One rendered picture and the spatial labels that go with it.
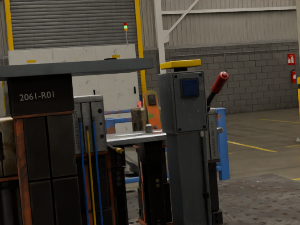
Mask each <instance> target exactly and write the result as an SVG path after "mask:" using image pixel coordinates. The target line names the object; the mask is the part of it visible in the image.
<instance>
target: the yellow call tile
mask: <svg viewBox="0 0 300 225"><path fill-rule="evenodd" d="M198 66H201V60H200V59H197V60H182V61H170V62H165V63H161V64H160V69H161V70H166V69H174V72H181V71H187V70H188V68H190V67H198Z"/></svg>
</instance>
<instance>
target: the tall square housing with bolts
mask: <svg viewBox="0 0 300 225"><path fill-rule="evenodd" d="M103 100H104V99H103V95H87V96H74V106H75V109H74V113H72V117H73V127H74V138H75V152H76V163H77V174H76V176H78V184H79V198H80V209H81V219H82V225H113V213H112V208H111V207H110V206H109V197H108V182H107V171H106V160H105V154H108V149H107V138H106V127H105V117H104V101H103Z"/></svg>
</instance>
